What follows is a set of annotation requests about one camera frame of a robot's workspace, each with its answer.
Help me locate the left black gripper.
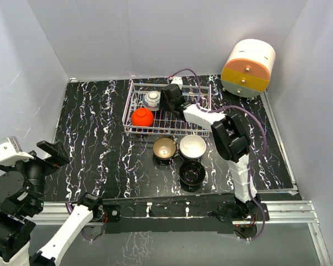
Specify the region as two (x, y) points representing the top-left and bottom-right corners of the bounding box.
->
(0, 138), (68, 211)

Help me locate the blue floral white bowl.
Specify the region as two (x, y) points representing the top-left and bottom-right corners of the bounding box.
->
(142, 91), (160, 111)

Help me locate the orange bowl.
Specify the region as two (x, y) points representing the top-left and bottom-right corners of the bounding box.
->
(131, 108), (154, 126)

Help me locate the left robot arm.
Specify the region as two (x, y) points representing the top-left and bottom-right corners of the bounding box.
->
(0, 136), (104, 265)

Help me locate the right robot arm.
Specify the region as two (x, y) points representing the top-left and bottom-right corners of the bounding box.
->
(159, 84), (266, 221)

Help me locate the brown bowl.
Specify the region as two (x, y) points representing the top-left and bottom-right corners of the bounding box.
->
(153, 137), (177, 160)

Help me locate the black glossy bowl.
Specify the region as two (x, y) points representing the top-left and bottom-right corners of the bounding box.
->
(179, 160), (206, 186)

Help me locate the pastel round drawer cabinet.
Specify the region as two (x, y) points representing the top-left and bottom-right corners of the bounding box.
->
(220, 39), (276, 98)

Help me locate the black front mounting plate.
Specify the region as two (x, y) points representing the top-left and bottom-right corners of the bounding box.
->
(104, 201), (269, 238)

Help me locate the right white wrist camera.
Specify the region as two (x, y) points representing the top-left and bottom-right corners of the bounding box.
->
(170, 76), (183, 88)

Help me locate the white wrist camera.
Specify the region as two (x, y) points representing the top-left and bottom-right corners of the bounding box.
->
(0, 136), (34, 167)
(170, 76), (183, 88)

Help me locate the white wire dish rack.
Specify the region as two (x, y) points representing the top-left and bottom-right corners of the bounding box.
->
(122, 81), (210, 137)

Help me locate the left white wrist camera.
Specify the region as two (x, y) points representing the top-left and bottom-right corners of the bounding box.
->
(0, 136), (34, 167)

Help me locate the aluminium frame rail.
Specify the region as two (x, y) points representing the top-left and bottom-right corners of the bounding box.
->
(45, 82), (329, 265)

